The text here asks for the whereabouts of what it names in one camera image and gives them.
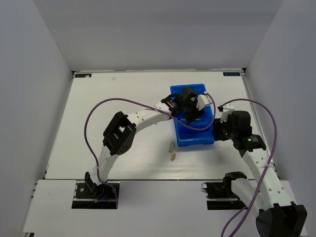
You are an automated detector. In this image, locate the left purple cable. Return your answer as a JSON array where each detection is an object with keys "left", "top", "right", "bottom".
[{"left": 83, "top": 92, "right": 216, "bottom": 209}]

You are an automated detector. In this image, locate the corner label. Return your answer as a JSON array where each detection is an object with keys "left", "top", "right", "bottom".
[
  {"left": 223, "top": 72, "right": 240, "bottom": 77},
  {"left": 74, "top": 74, "right": 92, "bottom": 78}
]

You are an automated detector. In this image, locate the grey eraser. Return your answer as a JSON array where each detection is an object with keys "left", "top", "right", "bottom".
[{"left": 168, "top": 142, "right": 175, "bottom": 153}]

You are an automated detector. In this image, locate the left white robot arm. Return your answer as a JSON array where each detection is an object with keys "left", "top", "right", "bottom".
[{"left": 83, "top": 87, "right": 212, "bottom": 198}]

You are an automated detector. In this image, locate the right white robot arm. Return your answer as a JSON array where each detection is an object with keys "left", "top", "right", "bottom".
[{"left": 212, "top": 109, "right": 307, "bottom": 237}]

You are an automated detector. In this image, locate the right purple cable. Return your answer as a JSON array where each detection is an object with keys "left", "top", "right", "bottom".
[{"left": 220, "top": 98, "right": 277, "bottom": 237}]

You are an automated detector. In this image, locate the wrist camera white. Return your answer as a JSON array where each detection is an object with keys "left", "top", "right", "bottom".
[
  {"left": 218, "top": 103, "right": 235, "bottom": 123},
  {"left": 197, "top": 91, "right": 213, "bottom": 110}
]

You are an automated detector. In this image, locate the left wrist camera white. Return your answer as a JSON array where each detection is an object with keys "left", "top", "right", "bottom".
[{"left": 197, "top": 91, "right": 213, "bottom": 110}]

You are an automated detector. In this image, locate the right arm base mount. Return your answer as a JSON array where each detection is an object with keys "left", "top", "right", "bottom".
[{"left": 201, "top": 182, "right": 245, "bottom": 210}]

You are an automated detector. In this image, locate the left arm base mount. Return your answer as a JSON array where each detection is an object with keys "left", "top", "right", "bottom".
[{"left": 72, "top": 182, "right": 118, "bottom": 210}]

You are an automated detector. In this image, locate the left corner label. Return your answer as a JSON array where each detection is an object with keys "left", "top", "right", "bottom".
[{"left": 74, "top": 74, "right": 92, "bottom": 78}]

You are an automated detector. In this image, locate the purple cable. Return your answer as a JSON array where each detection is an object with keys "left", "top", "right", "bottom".
[
  {"left": 220, "top": 98, "right": 277, "bottom": 237},
  {"left": 83, "top": 92, "right": 216, "bottom": 209}
]

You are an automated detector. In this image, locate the green pen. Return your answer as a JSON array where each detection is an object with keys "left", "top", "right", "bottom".
[{"left": 180, "top": 118, "right": 205, "bottom": 123}]

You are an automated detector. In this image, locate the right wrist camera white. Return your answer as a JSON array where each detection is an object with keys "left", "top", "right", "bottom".
[{"left": 218, "top": 103, "right": 235, "bottom": 123}]

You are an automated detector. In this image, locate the blue compartment bin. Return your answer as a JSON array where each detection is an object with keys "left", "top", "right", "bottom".
[{"left": 170, "top": 84, "right": 214, "bottom": 147}]

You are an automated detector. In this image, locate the right corner label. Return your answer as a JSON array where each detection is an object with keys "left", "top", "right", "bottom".
[{"left": 223, "top": 72, "right": 240, "bottom": 77}]

